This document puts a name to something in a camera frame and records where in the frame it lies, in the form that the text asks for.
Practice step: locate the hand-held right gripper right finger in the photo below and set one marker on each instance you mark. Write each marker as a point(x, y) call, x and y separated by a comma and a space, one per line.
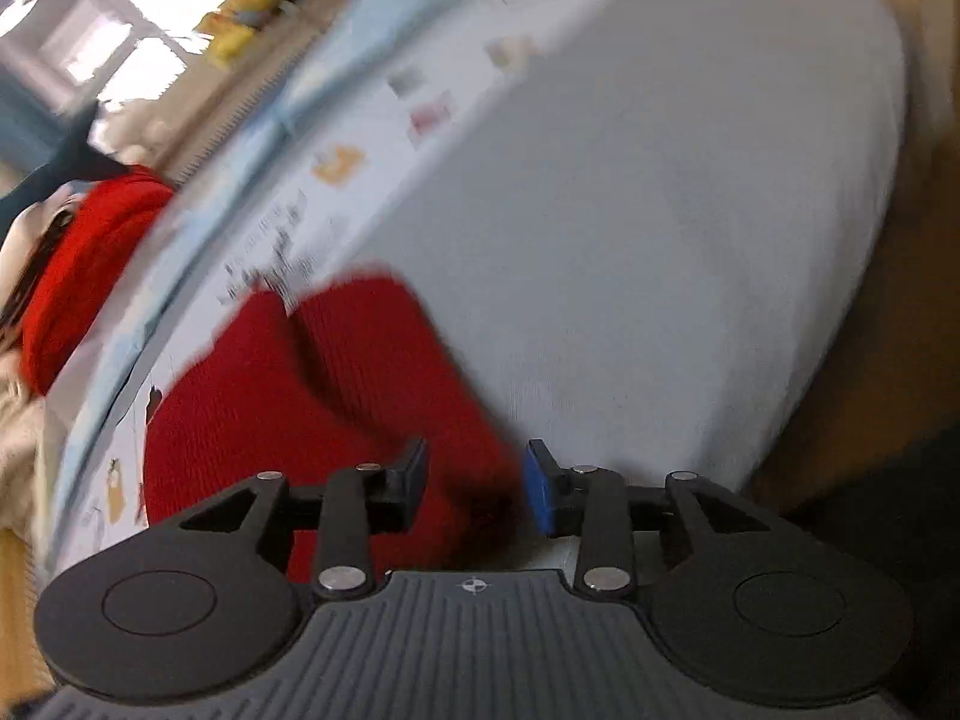
point(540, 489)

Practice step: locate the yellow package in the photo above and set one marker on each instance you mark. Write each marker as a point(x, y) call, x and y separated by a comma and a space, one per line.
point(244, 15)

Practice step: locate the printed light blue blanket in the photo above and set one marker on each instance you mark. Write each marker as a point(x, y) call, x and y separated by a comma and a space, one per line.
point(360, 127)

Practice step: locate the light grey sheet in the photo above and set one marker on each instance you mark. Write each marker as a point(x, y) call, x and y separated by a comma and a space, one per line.
point(637, 202)

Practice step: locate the red knitted garment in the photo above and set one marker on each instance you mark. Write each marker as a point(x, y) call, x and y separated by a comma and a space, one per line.
point(90, 262)

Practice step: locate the window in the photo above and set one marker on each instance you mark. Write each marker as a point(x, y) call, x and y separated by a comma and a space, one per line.
point(97, 22)

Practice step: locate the red knitted sweater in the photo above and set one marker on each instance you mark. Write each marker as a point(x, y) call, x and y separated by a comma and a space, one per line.
point(337, 390)

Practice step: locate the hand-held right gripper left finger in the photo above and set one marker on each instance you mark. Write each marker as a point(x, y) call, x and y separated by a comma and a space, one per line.
point(415, 481)

